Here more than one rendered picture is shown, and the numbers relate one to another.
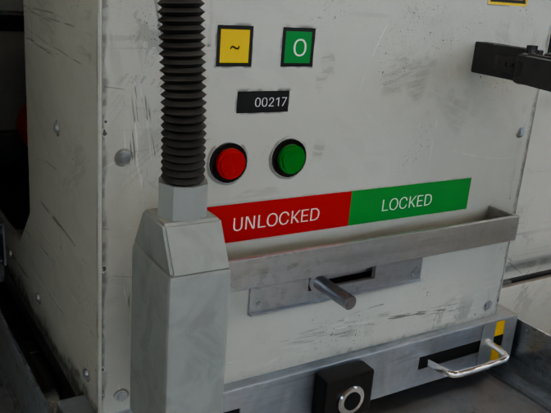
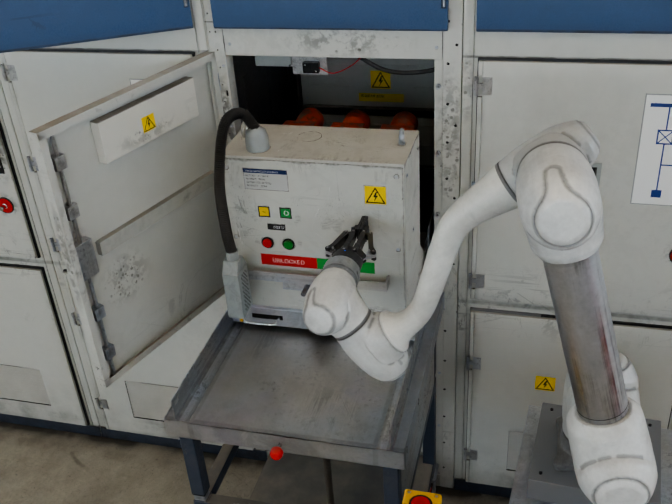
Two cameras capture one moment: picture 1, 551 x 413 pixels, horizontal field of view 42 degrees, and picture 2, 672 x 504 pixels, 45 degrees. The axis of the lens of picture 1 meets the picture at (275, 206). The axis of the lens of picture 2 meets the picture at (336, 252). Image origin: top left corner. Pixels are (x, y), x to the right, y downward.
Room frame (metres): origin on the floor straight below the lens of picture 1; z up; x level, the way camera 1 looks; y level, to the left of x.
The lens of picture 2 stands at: (-0.52, -1.52, 2.25)
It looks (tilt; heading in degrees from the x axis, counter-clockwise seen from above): 31 degrees down; 50
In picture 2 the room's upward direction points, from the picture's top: 4 degrees counter-clockwise
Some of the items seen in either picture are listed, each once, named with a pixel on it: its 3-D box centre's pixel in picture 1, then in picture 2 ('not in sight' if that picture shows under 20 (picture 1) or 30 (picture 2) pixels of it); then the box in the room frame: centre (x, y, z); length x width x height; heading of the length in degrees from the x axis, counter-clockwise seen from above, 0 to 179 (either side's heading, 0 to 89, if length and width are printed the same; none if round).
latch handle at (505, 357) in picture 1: (467, 357); not in sight; (0.72, -0.23, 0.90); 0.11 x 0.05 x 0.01; 123
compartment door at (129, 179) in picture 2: not in sight; (154, 214); (0.39, 0.30, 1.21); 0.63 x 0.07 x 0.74; 15
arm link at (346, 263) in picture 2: not in sight; (340, 276); (0.50, -0.33, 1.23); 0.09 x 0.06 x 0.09; 123
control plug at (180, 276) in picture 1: (176, 323); (237, 284); (0.47, 0.07, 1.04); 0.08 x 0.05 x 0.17; 33
